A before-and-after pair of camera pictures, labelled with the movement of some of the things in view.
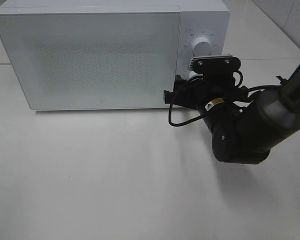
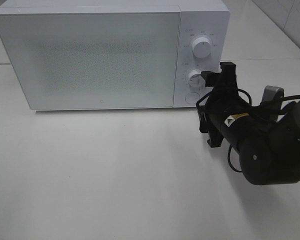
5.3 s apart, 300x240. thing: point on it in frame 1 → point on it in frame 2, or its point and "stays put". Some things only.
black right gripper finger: x=171 y=98 → x=210 y=78
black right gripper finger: x=182 y=85 → x=216 y=137
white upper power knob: x=201 y=47 stays put
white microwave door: x=93 y=60 stays put
